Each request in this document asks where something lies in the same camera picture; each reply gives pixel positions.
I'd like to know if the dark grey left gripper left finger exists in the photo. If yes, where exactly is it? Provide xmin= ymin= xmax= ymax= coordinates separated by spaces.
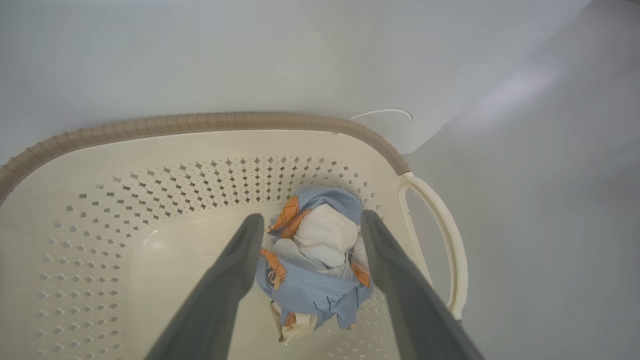
xmin=145 ymin=213 xmax=265 ymax=360

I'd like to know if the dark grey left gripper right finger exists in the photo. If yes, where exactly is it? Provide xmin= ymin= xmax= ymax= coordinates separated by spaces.
xmin=361 ymin=210 xmax=485 ymax=360

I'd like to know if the blue white orange garment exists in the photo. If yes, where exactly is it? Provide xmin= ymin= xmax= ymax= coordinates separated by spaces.
xmin=256 ymin=187 xmax=375 ymax=344

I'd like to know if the cream perforated laundry basket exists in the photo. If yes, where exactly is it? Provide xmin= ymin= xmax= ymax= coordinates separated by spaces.
xmin=0 ymin=112 xmax=469 ymax=360

